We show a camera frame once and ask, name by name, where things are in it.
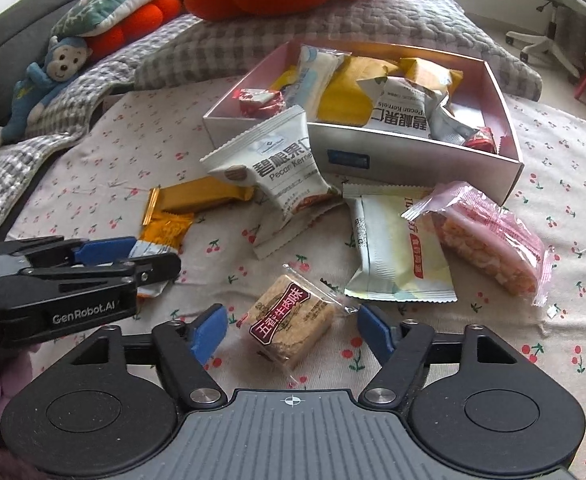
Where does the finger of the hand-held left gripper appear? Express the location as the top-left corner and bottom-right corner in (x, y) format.
(20, 251), (182, 289)
(0, 235), (140, 267)

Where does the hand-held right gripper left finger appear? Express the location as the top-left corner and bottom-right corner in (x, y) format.
(66, 303), (230, 410)

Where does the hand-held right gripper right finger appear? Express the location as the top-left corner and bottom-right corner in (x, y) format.
(356, 304), (520, 409)

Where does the orange gold snack packet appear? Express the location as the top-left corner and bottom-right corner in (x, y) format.
(133, 210), (195, 301)

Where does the brown snack maroon label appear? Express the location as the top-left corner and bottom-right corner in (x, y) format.
(245, 262), (356, 371)

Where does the pink white cardboard box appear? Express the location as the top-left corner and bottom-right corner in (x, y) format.
(203, 40), (525, 206)

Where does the silver snack packet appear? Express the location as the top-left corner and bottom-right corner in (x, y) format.
(428, 92), (480, 147)

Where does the white pecan snack packet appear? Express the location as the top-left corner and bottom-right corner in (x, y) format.
(357, 75), (454, 141)
(200, 106), (344, 231)

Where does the blue white snack packet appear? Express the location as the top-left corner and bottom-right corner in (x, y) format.
(285, 44), (346, 111)

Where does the person's left hand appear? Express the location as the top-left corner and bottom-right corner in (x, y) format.
(0, 341), (42, 404)

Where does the gold snack bar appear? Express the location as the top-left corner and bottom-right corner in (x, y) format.
(143, 177), (256, 226)

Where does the pale yellow white snack packet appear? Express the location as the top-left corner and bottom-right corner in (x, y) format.
(343, 182), (458, 303)

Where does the grey checked blanket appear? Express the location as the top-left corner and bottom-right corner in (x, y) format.
(0, 15), (204, 233)

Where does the pink rice cracker packet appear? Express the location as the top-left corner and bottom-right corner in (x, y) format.
(403, 180), (556, 308)

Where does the blue monkey plush toy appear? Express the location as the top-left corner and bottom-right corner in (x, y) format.
(0, 35), (94, 148)

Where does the cherry print bed sheet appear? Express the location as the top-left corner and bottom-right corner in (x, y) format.
(0, 80), (586, 480)

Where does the small orange plush pillow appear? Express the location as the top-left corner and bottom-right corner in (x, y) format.
(86, 0), (184, 61)

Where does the grey sofa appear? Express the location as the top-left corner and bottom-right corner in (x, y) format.
(0, 0), (99, 166)

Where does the grey checked pillow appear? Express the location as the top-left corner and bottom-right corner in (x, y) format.
(133, 0), (544, 103)

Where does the grey office chair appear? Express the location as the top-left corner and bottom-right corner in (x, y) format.
(498, 0), (586, 83)

